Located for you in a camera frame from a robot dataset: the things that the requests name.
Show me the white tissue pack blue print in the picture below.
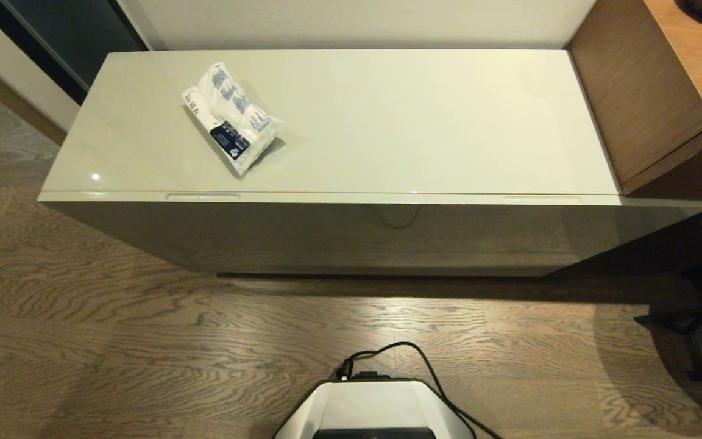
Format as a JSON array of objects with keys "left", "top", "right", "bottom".
[{"left": 182, "top": 61, "right": 285, "bottom": 177}]

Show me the glossy beige low cabinet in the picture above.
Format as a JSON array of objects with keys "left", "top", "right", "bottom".
[{"left": 37, "top": 49, "right": 623, "bottom": 202}]

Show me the brown wooden desk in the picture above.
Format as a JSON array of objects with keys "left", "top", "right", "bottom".
[{"left": 567, "top": 0, "right": 702, "bottom": 202}]

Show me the dark glass door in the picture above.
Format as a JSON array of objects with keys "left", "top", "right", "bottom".
[{"left": 0, "top": 0, "right": 147, "bottom": 105}]

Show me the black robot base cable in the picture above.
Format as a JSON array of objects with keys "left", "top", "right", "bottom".
[{"left": 336, "top": 341, "right": 501, "bottom": 439}]

